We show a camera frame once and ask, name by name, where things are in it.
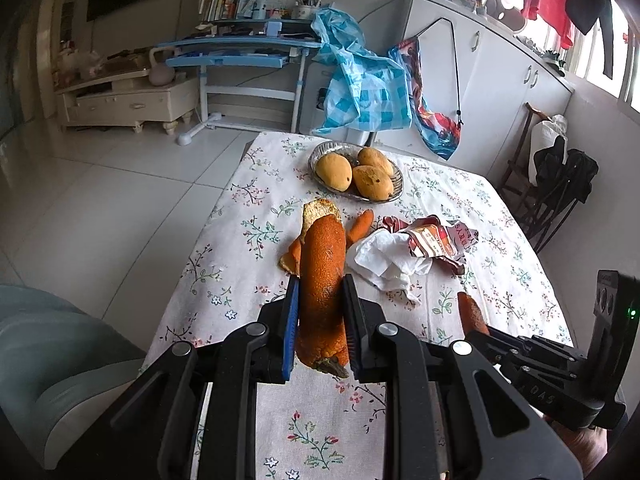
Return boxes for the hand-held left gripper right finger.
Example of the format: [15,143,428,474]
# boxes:
[341,274,586,480]

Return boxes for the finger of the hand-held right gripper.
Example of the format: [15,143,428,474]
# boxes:
[486,326,591,358]
[492,350,538,391]

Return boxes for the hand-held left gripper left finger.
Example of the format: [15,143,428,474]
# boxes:
[102,275,301,480]

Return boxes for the long orange peel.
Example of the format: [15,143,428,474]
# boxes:
[295,214,351,378]

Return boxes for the short orange peel piece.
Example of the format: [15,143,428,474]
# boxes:
[457,291,490,337]

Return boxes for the person's right hand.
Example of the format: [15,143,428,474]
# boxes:
[542,422,618,480]

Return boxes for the white crumpled plastic bag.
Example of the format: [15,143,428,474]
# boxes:
[352,229,435,306]

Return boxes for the small orange peel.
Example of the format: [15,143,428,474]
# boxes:
[347,209,375,243]

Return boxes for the red and silver snack wrapper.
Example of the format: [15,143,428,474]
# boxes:
[402,215,480,276]

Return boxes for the orange peel with pale inside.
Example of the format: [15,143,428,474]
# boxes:
[279,199,346,278]

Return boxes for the yellow mango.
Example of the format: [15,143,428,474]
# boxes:
[352,165,392,201]
[316,154,353,192]
[357,146,394,175]

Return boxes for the wooden chair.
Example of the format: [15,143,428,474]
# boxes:
[500,102,551,211]

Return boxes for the black folding chair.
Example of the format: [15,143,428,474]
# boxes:
[520,135,599,253]

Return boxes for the foil bowl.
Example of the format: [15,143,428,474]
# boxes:
[308,141,404,204]

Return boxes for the colourful printed bag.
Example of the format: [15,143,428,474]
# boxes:
[389,36,463,161]

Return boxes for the white storage box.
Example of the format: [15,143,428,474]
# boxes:
[300,60,373,146]

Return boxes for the light blue chair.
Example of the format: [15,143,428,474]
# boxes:
[0,284,148,471]

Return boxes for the blue checkered plastic bag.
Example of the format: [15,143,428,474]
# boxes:
[310,7,413,136]

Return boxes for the white cabinet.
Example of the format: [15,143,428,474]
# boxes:
[360,0,576,191]

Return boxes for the blue study desk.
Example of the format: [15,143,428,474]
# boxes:
[149,15,323,147]

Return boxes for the cream television cabinet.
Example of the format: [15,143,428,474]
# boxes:
[55,67,201,136]

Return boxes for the pale pink kettlebell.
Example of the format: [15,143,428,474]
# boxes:
[148,47,177,86]

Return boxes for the window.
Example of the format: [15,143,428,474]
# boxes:
[570,0,640,126]

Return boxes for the crumpled clear plastic bags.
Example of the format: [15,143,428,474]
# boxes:
[55,42,107,86]

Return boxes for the black hanging garment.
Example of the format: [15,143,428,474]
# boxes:
[552,0,615,81]

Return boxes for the black hanging cord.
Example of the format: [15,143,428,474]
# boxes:
[417,17,465,126]

